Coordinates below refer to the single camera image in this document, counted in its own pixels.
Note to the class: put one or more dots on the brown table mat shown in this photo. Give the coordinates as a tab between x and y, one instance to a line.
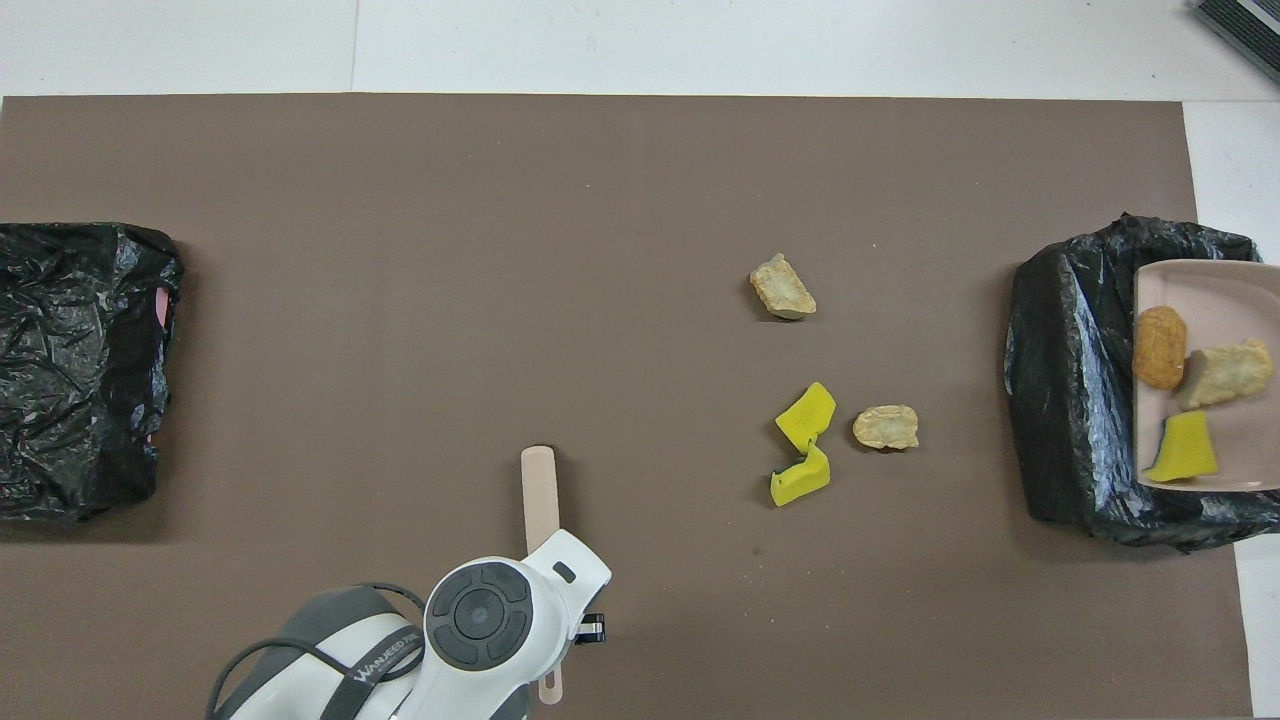
400	300

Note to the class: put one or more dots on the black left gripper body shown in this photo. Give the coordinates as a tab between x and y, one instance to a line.
591	628

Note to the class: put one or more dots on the pale beige sponge chunk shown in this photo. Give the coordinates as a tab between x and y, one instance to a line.
1228	373

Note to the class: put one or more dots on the yellow sponge wedge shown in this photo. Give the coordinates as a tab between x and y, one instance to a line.
1183	450

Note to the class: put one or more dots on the beige plastic dustpan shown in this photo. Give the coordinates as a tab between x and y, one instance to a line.
1240	300

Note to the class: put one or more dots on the dark grey ribbed object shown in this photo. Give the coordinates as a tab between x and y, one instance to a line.
1245	25

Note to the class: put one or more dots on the orange-brown sponge lump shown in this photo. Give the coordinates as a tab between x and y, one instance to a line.
1160	348

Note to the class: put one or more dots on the yellow sponge with green edge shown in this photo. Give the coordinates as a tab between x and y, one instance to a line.
800	482

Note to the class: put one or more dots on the large beige sponge chunk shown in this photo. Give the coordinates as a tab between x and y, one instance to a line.
783	288

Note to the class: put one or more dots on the beige hand brush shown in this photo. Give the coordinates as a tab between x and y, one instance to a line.
540	500

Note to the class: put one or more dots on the round beige foam piece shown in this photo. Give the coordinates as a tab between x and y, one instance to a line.
886	427

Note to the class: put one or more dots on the curved yellow sponge piece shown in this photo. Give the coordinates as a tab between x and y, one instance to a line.
805	415

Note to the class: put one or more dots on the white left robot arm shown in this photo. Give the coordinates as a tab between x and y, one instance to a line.
480	620

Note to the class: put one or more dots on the black bag-lined bin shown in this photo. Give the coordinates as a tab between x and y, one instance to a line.
70	380
1070	400

